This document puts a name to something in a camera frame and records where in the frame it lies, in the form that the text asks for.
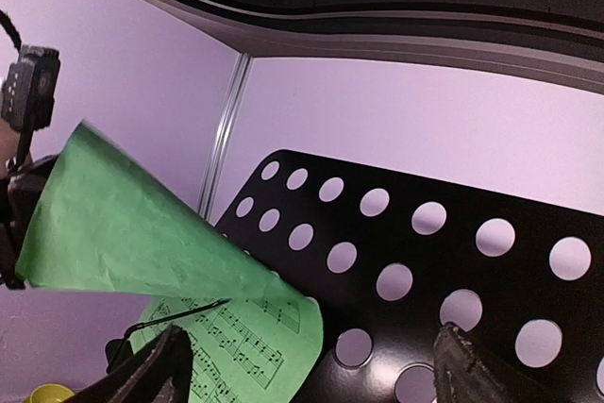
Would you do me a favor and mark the left aluminium frame post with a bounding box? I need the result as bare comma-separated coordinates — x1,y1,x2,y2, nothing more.
197,53,253,220

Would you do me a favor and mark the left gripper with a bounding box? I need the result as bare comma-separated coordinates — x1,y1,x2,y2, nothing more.
1,155,59,290

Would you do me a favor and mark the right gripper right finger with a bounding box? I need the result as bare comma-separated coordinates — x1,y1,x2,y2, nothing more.
433,323,538,402

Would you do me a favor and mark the black music stand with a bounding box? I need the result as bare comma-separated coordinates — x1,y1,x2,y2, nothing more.
216,150,603,402

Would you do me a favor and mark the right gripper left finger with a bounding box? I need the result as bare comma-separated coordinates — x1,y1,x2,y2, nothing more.
75,325,193,403

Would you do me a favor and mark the green bowl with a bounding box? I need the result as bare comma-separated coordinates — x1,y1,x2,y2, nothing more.
24,383,75,403

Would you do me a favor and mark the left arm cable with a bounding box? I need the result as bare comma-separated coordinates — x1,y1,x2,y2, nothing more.
0,8,25,53

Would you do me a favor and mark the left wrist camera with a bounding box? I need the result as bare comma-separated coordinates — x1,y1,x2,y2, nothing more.
1,45,60,133

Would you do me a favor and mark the green sheet music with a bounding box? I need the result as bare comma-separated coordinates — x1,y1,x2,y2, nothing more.
16,125,323,402

